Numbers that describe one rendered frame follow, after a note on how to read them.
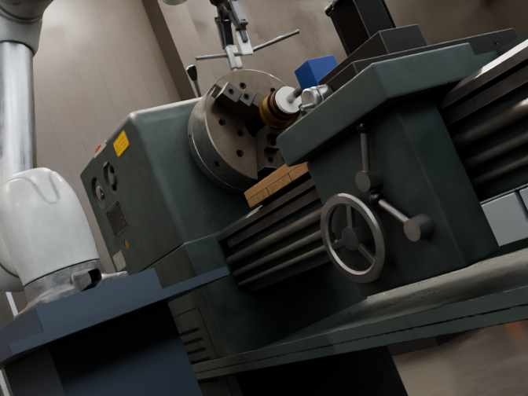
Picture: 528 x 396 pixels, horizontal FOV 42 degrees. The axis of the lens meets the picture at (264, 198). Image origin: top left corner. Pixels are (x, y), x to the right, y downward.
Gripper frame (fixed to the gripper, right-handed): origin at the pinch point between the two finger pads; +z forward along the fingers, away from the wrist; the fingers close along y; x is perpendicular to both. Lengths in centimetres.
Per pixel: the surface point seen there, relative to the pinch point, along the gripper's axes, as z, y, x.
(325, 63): 21.2, -36.4, -1.0
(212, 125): 21.1, -6.1, 16.9
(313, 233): 57, -32, 13
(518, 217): 60, 119, -189
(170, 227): 41, 12, 29
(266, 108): 22.5, -16.0, 5.9
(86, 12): -227, 387, -67
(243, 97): 16.9, -11.2, 8.8
